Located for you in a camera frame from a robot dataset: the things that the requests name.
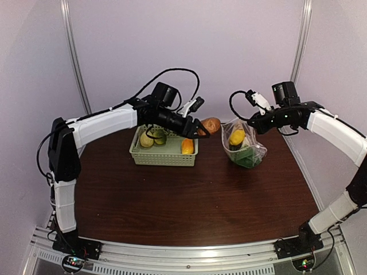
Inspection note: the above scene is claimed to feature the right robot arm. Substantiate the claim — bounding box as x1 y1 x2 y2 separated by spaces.
245 81 366 253

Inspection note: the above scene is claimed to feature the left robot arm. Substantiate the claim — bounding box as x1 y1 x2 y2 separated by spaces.
46 82 210 254

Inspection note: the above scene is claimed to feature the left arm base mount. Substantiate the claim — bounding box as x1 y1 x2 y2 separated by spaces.
52 237 102 260

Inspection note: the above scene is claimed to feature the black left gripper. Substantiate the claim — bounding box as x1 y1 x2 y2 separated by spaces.
156 107 210 139

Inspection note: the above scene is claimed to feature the toy red tomato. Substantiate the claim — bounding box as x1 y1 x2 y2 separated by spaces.
201 117 221 135

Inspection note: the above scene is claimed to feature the green plastic basket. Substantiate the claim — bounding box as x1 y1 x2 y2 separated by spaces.
129 125 198 167

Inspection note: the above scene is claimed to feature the aluminium frame post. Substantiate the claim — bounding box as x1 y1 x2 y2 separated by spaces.
290 0 313 84
60 0 92 115

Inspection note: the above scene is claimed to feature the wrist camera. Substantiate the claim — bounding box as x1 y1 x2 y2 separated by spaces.
245 90 274 116
177 96 205 117

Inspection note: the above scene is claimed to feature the left aluminium frame post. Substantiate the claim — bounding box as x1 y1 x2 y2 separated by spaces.
60 0 92 115

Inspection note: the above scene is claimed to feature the toy orange mango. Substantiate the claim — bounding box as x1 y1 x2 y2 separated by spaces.
181 139 194 155

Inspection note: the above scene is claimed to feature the clear zip top bag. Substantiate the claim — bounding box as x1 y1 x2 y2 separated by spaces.
221 119 267 160

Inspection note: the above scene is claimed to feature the right circuit board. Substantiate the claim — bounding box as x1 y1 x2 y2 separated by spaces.
292 254 315 273

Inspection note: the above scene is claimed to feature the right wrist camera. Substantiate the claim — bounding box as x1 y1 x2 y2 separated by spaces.
245 90 274 116

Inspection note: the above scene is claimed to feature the left circuit board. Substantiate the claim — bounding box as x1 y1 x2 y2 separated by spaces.
61 255 86 273

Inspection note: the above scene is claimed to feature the front aluminium rail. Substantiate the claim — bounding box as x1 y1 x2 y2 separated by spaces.
20 226 357 274

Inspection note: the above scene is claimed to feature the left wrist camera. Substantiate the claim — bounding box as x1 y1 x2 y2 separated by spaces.
177 96 205 117

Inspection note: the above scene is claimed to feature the toy yellow lemon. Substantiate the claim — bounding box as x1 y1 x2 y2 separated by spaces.
229 129 246 146

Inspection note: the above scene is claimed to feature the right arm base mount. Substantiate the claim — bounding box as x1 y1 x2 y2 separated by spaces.
274 237 324 260

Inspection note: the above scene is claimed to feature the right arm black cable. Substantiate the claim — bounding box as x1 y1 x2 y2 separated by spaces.
228 90 253 121

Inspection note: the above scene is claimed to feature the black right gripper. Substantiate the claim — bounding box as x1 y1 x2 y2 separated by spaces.
248 105 295 135

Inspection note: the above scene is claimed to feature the toy potato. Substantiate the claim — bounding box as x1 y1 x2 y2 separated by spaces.
139 132 154 148

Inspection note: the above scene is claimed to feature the toy green yellow mango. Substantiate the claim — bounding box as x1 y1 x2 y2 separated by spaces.
153 129 167 146

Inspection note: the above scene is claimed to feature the right aluminium frame post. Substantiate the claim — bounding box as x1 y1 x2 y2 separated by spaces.
290 0 313 84

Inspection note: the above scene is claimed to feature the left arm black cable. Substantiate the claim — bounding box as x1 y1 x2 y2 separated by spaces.
36 67 200 184

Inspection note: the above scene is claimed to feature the circuit board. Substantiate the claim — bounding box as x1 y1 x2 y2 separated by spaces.
292 254 315 273
61 255 86 273

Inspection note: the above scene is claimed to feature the toy bok choy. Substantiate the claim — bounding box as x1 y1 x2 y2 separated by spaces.
229 146 263 168

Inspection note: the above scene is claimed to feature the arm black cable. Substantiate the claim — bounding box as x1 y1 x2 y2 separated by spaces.
228 90 253 121
36 67 200 184

